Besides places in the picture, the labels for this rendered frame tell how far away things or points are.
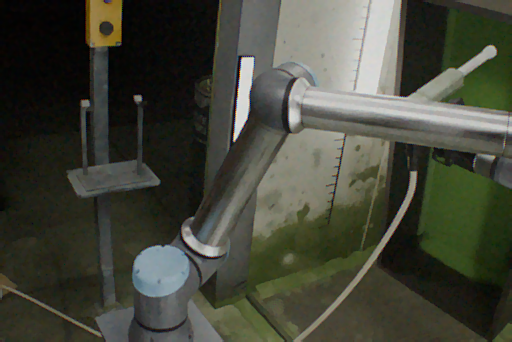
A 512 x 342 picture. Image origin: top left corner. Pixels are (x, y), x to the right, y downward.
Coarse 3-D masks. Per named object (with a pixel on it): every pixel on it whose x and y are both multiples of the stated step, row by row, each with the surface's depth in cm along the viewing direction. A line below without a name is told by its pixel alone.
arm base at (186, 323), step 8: (136, 320) 132; (184, 320) 134; (136, 328) 132; (144, 328) 130; (152, 328) 129; (176, 328) 132; (184, 328) 135; (192, 328) 140; (136, 336) 132; (144, 336) 131; (152, 336) 130; (160, 336) 130; (168, 336) 131; (176, 336) 133; (184, 336) 135; (192, 336) 139
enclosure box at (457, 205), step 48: (432, 0) 147; (480, 0) 142; (432, 48) 179; (480, 48) 178; (480, 96) 186; (384, 192) 197; (432, 192) 224; (480, 192) 203; (432, 240) 232; (480, 240) 212; (432, 288) 207; (480, 288) 205
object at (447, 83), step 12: (492, 48) 132; (480, 60) 129; (444, 72) 124; (456, 72) 123; (468, 72) 127; (432, 84) 121; (444, 84) 120; (456, 84) 123; (420, 96) 117; (432, 96) 118; (444, 96) 121; (408, 144) 124; (408, 156) 127; (408, 168) 129
